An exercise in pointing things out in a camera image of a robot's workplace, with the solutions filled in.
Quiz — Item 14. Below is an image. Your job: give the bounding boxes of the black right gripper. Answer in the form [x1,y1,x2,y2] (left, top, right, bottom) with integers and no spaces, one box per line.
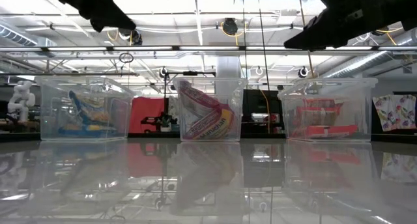
[283,0,392,53]

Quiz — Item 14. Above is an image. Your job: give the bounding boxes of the orange Maruchan ramen pack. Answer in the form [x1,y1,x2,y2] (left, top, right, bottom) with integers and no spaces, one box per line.
[291,124,360,139]
[294,105,343,126]
[302,98,345,108]

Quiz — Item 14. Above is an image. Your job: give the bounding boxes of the clear plastic bin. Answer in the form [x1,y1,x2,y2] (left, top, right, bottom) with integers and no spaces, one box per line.
[172,76,249,143]
[277,77,379,143]
[35,76,135,143]

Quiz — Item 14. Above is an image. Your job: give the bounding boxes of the red panel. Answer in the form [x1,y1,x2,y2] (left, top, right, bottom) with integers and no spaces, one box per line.
[128,96,166,134]

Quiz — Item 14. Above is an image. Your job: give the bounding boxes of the black cabinet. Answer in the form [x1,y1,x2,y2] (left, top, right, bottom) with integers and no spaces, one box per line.
[242,89,285,134]

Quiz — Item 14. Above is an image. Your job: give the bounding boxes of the white round column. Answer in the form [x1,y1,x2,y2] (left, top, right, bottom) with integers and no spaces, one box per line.
[216,56,242,88]

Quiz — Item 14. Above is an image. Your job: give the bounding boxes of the floral cloth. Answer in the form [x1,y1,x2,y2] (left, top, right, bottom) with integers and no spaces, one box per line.
[372,94,417,133]

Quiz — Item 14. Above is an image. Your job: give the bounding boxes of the white humanoid robot figure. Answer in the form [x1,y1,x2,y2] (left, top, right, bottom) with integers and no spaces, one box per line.
[7,80,36,124]

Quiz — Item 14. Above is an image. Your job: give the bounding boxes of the silver ventilation duct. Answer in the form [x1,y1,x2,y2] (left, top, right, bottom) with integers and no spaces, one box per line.
[0,23,58,58]
[322,28,417,78]

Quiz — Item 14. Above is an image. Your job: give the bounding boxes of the thin black hanging cable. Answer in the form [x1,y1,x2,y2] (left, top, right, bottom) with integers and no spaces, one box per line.
[242,0,248,90]

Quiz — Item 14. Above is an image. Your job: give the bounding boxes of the distant yellow cable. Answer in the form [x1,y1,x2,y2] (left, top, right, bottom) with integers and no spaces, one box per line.
[259,89,272,133]

